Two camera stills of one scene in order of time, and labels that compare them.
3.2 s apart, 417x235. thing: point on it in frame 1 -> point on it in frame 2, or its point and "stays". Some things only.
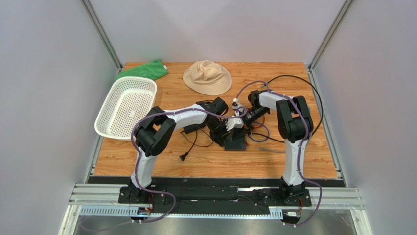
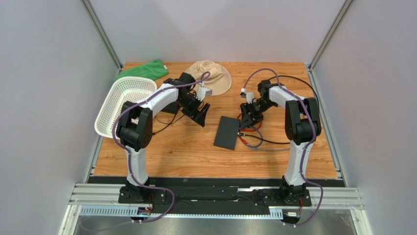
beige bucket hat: x=208 y=78 stays
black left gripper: x=220 y=137 -> x=199 y=119
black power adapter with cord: x=188 y=129 -> x=173 y=107
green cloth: x=152 y=68 stays
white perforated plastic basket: x=129 y=99 stays
